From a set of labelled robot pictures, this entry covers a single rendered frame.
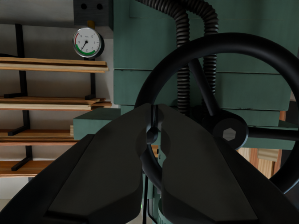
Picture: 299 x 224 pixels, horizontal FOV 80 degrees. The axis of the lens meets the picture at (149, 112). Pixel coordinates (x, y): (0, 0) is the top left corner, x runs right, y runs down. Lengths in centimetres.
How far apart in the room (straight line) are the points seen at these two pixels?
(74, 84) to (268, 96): 275
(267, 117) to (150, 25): 37
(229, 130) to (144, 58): 27
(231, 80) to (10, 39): 319
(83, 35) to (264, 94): 44
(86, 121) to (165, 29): 31
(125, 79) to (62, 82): 263
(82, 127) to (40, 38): 277
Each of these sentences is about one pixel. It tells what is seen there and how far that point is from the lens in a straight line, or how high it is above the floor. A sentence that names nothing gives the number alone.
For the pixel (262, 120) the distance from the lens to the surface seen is 53.
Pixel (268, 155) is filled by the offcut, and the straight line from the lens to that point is 59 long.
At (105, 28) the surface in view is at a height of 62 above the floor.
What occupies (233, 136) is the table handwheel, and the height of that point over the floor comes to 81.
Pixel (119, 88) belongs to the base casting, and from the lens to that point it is 47.
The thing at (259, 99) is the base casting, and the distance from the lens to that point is 52.
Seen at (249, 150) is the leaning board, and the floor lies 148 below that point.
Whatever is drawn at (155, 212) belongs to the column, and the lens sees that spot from 102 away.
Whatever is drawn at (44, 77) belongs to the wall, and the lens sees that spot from 316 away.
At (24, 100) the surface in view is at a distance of 274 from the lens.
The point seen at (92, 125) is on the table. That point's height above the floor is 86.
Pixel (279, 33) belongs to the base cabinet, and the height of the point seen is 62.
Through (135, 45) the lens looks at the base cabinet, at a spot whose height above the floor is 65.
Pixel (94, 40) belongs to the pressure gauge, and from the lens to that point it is 43.
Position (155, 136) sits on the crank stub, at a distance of 23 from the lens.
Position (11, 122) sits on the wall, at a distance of 347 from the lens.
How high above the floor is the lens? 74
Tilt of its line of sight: 9 degrees up
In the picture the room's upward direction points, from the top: 178 degrees counter-clockwise
